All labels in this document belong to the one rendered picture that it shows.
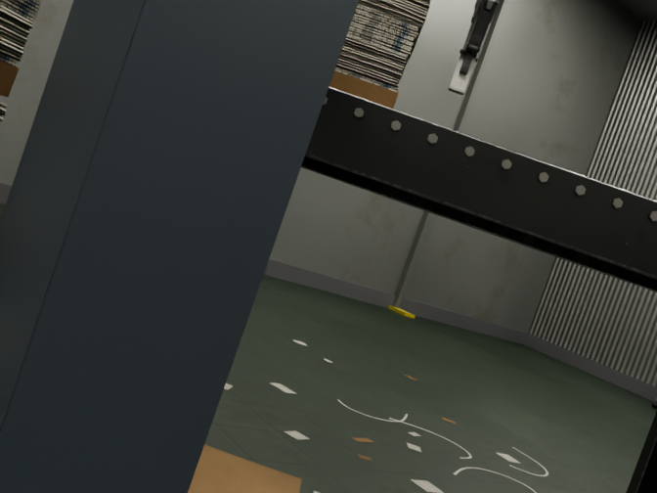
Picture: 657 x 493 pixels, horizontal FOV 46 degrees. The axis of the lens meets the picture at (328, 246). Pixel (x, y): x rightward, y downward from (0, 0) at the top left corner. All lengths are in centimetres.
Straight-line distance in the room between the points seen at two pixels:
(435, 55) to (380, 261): 172
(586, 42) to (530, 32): 76
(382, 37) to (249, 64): 78
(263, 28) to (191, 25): 7
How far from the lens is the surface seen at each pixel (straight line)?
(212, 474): 173
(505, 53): 705
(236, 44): 72
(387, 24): 149
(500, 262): 744
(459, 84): 152
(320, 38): 77
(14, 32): 118
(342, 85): 147
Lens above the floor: 60
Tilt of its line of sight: 2 degrees down
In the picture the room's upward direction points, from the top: 19 degrees clockwise
